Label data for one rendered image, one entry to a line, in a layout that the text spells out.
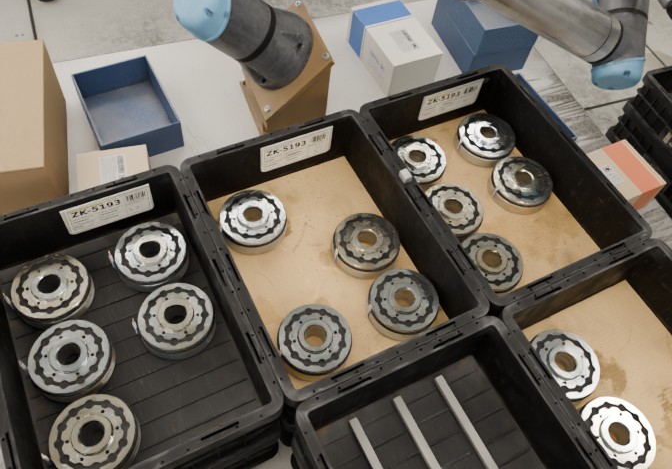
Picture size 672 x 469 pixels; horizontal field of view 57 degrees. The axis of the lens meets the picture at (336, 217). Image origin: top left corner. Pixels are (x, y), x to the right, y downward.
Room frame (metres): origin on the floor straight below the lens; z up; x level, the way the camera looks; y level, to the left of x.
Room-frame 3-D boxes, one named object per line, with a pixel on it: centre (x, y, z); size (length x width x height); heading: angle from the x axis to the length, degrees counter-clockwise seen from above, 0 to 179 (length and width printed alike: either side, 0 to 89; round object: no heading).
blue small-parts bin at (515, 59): (1.22, -0.26, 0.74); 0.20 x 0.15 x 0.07; 27
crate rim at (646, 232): (0.65, -0.24, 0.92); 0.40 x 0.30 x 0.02; 35
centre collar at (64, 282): (0.36, 0.37, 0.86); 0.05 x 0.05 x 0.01
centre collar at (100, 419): (0.17, 0.25, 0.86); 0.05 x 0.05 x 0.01
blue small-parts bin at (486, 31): (1.22, -0.26, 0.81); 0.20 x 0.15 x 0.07; 28
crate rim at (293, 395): (0.47, 0.01, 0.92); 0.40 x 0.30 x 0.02; 35
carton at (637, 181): (0.82, -0.51, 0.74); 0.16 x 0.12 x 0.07; 125
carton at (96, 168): (0.60, 0.38, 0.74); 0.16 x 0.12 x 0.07; 24
